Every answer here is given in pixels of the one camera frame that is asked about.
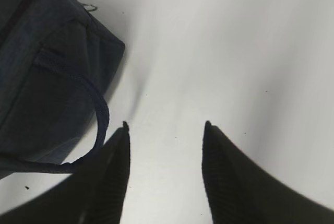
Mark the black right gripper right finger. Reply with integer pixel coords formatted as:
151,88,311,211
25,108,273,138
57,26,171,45
201,121,333,223

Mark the dark blue lunch bag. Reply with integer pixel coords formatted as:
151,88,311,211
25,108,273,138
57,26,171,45
1,0,125,178

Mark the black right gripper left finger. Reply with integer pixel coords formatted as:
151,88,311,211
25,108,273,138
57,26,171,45
1,122,130,224

